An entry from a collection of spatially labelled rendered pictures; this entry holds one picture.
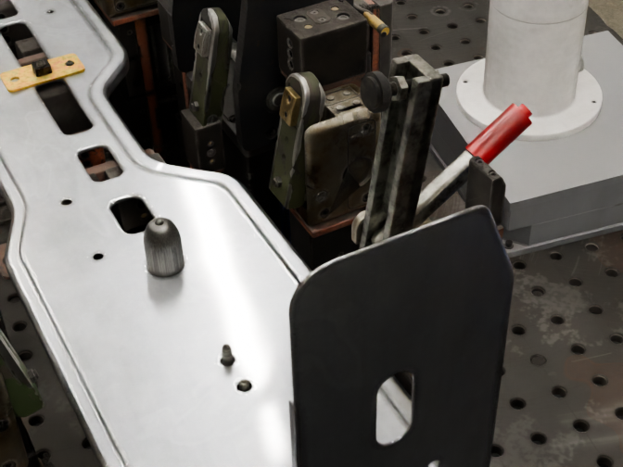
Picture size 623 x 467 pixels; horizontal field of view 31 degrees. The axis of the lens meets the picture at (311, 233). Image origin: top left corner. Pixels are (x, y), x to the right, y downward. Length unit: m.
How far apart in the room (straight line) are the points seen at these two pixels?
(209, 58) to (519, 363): 0.49
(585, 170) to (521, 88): 0.13
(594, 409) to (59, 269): 0.60
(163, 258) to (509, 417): 0.47
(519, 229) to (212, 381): 0.64
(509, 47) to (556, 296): 0.31
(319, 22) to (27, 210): 0.31
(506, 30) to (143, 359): 0.71
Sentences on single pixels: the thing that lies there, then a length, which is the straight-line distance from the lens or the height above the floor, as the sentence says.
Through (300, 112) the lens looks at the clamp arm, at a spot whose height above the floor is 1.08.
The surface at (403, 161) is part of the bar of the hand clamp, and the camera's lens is 0.81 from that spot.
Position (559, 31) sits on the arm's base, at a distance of 1.40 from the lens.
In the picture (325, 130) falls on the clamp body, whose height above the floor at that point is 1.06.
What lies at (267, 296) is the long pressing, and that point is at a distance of 0.92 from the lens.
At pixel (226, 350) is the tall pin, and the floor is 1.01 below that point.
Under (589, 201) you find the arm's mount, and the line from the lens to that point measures 1.42.
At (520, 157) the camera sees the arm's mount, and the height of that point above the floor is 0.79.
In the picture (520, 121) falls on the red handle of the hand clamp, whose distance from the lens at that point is 0.87.
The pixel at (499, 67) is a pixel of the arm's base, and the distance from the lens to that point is 1.45.
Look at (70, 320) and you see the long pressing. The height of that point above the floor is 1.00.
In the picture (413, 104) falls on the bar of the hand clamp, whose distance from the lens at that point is 0.79.
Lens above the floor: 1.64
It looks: 41 degrees down
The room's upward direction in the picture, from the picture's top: 2 degrees counter-clockwise
